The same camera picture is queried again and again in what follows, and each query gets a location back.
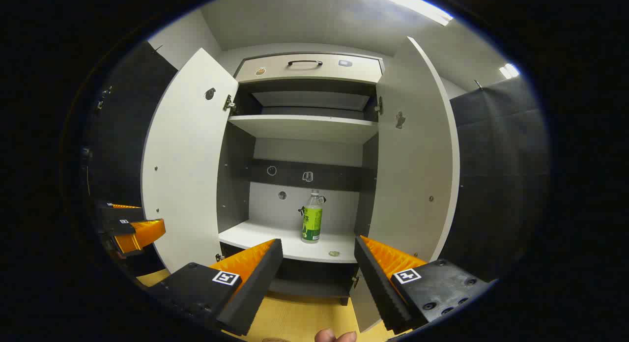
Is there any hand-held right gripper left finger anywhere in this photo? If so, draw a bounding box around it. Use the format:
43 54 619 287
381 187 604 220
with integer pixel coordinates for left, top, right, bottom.
147 238 284 337

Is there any green label plastic bottle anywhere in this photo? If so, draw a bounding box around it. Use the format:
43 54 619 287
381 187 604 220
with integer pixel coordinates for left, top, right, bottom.
301 190 325 244

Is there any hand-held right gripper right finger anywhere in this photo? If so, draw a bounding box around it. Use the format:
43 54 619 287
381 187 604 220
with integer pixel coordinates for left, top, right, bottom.
354 235 494 335

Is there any white cabinet door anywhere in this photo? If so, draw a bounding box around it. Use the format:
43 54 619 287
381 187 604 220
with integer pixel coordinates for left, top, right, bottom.
349 36 461 333
141 47 240 274

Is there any white cabinet shelf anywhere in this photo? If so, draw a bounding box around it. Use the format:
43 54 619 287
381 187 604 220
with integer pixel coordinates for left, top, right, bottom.
219 220 359 264
229 114 379 145

